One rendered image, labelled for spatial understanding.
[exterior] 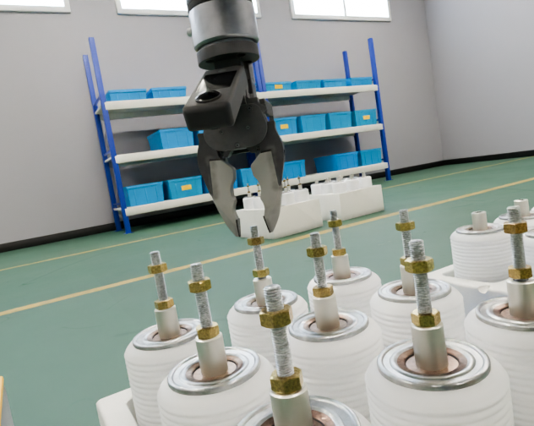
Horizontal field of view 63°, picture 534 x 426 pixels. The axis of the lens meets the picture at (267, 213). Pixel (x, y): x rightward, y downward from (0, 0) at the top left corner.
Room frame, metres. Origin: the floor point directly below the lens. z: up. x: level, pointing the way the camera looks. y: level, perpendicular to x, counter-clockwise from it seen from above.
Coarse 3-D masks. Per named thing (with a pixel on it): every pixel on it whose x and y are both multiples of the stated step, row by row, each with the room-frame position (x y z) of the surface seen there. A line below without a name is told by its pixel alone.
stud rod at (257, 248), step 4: (252, 228) 0.50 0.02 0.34; (256, 228) 0.50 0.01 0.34; (252, 232) 0.50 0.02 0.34; (256, 232) 0.50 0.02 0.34; (252, 236) 0.50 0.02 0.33; (256, 236) 0.50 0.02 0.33; (256, 248) 0.50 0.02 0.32; (260, 248) 0.50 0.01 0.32; (256, 252) 0.50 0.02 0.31; (260, 252) 0.50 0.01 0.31; (256, 256) 0.50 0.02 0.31; (260, 256) 0.50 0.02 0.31; (256, 260) 0.50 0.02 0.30; (260, 260) 0.50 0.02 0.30; (256, 264) 0.50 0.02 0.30; (260, 264) 0.50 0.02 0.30; (256, 268) 0.50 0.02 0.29; (260, 268) 0.50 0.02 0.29; (264, 276) 0.50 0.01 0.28
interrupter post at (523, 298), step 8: (512, 280) 0.36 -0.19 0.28; (528, 280) 0.35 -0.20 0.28; (512, 288) 0.35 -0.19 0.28; (520, 288) 0.35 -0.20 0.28; (528, 288) 0.34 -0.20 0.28; (512, 296) 0.35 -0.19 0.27; (520, 296) 0.35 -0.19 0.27; (528, 296) 0.34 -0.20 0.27; (512, 304) 0.35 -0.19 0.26; (520, 304) 0.35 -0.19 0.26; (528, 304) 0.34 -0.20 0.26; (512, 312) 0.35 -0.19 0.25; (520, 312) 0.35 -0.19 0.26; (528, 312) 0.34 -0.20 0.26
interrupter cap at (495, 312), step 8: (504, 296) 0.39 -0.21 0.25; (480, 304) 0.38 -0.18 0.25; (488, 304) 0.38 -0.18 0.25; (496, 304) 0.38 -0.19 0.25; (504, 304) 0.38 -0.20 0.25; (480, 312) 0.36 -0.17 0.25; (488, 312) 0.36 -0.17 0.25; (496, 312) 0.36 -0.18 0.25; (504, 312) 0.36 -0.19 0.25; (480, 320) 0.35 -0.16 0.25; (488, 320) 0.34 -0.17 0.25; (496, 320) 0.34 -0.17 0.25; (504, 320) 0.34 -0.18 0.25; (512, 320) 0.34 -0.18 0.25; (520, 320) 0.34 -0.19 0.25; (528, 320) 0.33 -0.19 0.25; (504, 328) 0.33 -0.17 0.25; (512, 328) 0.33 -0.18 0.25; (520, 328) 0.32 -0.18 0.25; (528, 328) 0.32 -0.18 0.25
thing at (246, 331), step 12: (300, 300) 0.49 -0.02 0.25; (300, 312) 0.47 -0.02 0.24; (228, 324) 0.49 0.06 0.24; (240, 324) 0.46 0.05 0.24; (252, 324) 0.46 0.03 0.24; (240, 336) 0.47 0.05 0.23; (252, 336) 0.46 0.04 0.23; (264, 336) 0.45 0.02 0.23; (252, 348) 0.46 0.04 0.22; (264, 348) 0.45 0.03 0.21
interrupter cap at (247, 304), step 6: (252, 294) 0.53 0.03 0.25; (282, 294) 0.51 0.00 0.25; (288, 294) 0.51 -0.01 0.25; (294, 294) 0.50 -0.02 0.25; (240, 300) 0.51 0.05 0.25; (246, 300) 0.51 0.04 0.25; (252, 300) 0.51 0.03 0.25; (288, 300) 0.49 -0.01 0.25; (294, 300) 0.48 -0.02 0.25; (234, 306) 0.49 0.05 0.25; (240, 306) 0.49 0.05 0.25; (246, 306) 0.49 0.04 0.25; (252, 306) 0.49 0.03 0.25; (258, 306) 0.49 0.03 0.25; (264, 306) 0.49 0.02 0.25; (240, 312) 0.48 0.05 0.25; (246, 312) 0.47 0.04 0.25; (252, 312) 0.47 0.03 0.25; (258, 312) 0.46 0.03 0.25
